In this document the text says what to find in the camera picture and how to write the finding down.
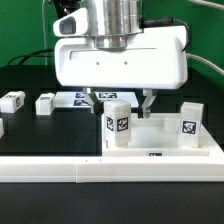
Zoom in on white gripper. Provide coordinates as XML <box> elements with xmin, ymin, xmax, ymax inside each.
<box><xmin>55</xmin><ymin>26</ymin><xmax>188</xmax><ymax>119</ymax></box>

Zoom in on white square tabletop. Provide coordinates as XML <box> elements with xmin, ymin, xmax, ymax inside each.
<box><xmin>101</xmin><ymin>112</ymin><xmax>211</xmax><ymax>158</ymax></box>

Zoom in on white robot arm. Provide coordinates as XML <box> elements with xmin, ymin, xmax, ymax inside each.
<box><xmin>53</xmin><ymin>0</ymin><xmax>190</xmax><ymax>118</ymax></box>

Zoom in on white marker sheet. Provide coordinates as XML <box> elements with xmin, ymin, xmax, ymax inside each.
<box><xmin>55</xmin><ymin>91</ymin><xmax>138</xmax><ymax>108</ymax></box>

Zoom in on white U-shaped obstacle fence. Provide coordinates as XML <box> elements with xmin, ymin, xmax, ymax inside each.
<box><xmin>0</xmin><ymin>118</ymin><xmax>224</xmax><ymax>184</ymax></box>

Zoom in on black camera cable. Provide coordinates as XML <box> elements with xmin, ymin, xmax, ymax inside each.
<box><xmin>139</xmin><ymin>16</ymin><xmax>192</xmax><ymax>53</ymax></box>

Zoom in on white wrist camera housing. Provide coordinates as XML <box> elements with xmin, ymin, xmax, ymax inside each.
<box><xmin>53</xmin><ymin>8</ymin><xmax>89</xmax><ymax>37</ymax></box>

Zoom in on black cables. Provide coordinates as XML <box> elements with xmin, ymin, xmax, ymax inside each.
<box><xmin>7</xmin><ymin>48</ymin><xmax>56</xmax><ymax>66</ymax></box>

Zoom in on black camera stand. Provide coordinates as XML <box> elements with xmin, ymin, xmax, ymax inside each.
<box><xmin>52</xmin><ymin>0</ymin><xmax>80</xmax><ymax>18</ymax></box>

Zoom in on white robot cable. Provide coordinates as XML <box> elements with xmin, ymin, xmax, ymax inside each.
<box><xmin>185</xmin><ymin>0</ymin><xmax>224</xmax><ymax>77</ymax></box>

